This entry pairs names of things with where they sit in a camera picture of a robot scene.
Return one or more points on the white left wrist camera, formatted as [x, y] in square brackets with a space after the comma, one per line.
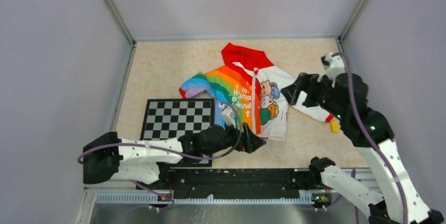
[228, 115]

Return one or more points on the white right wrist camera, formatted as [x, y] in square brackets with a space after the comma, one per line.
[333, 65]

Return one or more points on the aluminium frame rail front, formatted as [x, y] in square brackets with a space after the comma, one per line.
[122, 202]

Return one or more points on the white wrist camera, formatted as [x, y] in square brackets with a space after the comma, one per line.
[333, 65]
[228, 115]

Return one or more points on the rainbow and white kids jacket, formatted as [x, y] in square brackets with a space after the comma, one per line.
[252, 83]

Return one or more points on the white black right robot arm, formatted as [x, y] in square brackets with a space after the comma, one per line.
[345, 97]

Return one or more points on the yellow small block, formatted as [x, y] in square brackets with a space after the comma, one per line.
[334, 126]

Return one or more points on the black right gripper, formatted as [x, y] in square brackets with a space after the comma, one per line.
[308, 83]

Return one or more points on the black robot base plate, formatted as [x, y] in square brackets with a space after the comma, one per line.
[278, 183]

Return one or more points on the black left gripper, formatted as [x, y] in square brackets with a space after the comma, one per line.
[249, 141]

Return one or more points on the black white checkerboard mat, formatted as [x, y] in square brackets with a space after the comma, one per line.
[170, 118]

